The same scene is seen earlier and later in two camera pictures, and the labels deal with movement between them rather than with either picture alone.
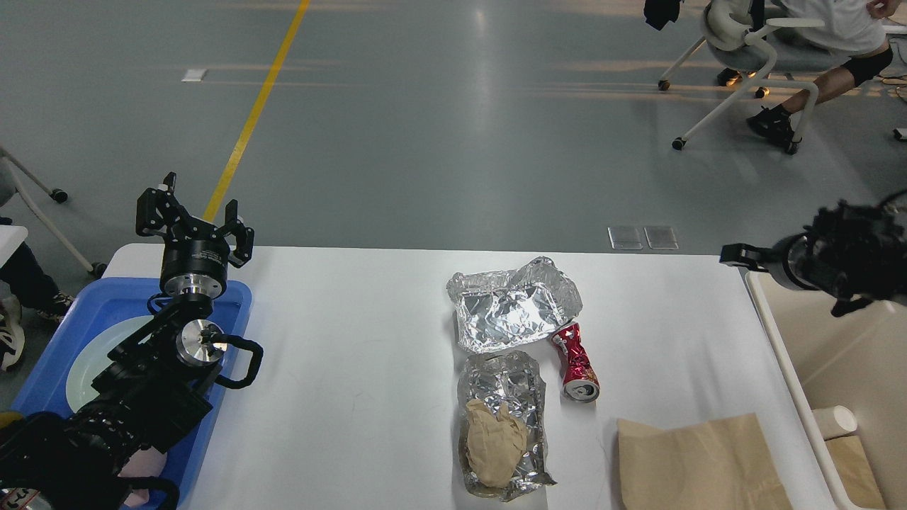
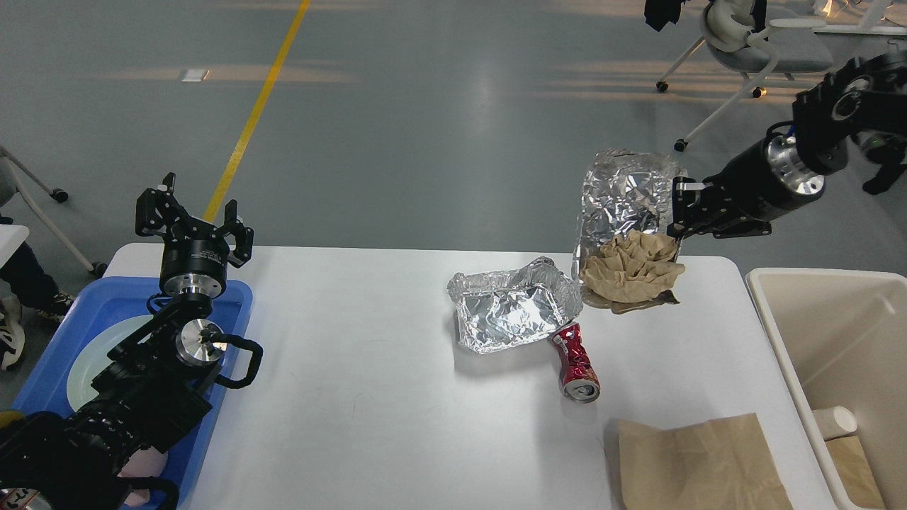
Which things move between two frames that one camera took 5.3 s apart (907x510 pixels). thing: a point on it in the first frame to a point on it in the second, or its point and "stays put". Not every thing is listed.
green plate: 92,360 stays put
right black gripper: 792,263 to 759,182
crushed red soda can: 581,382 stays put
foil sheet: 501,401 to 625,192
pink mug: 148,462 stays put
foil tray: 499,307 stays put
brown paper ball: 494,445 to 631,268
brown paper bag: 717,465 stays put
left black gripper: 191,266 stays put
